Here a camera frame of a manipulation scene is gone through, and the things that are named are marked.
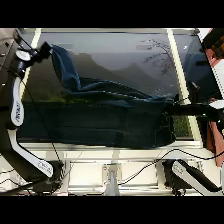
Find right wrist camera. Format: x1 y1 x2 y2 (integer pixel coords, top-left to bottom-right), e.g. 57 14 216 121
187 80 202 104

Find black cable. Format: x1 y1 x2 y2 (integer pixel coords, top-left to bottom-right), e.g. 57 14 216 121
118 148 224 187
19 74 65 168

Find dark blue jeans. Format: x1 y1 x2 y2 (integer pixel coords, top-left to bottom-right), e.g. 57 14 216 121
17 44 182 150

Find red-brown garment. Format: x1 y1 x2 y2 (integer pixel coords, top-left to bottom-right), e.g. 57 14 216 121
204 118 224 168

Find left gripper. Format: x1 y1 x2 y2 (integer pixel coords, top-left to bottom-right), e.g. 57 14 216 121
38 42 54 62

